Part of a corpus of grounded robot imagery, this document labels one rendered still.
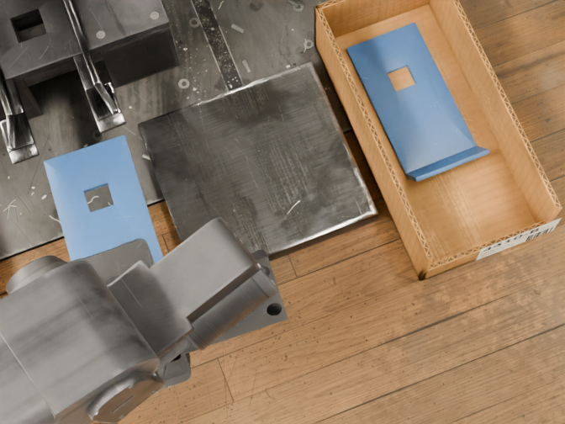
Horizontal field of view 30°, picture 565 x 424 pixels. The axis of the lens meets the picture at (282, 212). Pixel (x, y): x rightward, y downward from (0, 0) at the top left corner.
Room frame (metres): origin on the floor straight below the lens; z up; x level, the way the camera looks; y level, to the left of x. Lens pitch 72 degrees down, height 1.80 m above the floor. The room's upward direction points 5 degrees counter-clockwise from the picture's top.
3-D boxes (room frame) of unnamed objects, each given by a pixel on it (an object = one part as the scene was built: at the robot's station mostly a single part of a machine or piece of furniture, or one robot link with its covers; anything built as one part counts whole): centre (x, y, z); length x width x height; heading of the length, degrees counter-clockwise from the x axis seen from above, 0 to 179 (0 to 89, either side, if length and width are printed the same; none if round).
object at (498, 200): (0.36, -0.14, 0.93); 0.25 x 0.13 x 0.08; 16
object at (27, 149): (0.37, 0.22, 0.98); 0.07 x 0.02 x 0.01; 16
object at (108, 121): (0.40, 0.15, 0.98); 0.07 x 0.02 x 0.01; 16
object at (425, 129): (0.39, -0.13, 0.92); 0.15 x 0.07 x 0.03; 17
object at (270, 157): (0.34, 0.02, 0.91); 0.17 x 0.16 x 0.02; 106
